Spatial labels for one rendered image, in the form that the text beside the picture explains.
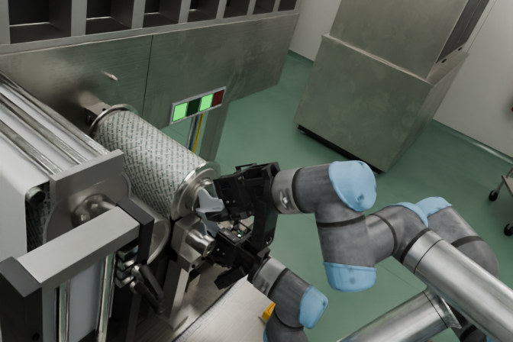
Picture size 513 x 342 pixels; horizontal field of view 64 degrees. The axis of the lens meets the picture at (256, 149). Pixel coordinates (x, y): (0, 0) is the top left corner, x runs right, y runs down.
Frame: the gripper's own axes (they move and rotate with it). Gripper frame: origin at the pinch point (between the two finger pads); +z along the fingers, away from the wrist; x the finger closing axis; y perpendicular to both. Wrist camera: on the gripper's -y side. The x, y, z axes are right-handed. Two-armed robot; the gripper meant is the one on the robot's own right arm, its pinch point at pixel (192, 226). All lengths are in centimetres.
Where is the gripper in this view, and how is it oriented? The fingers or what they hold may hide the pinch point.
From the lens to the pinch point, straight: 102.0
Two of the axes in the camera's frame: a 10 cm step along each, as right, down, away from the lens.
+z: -7.9, -4.9, 3.7
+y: 2.6, -8.1, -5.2
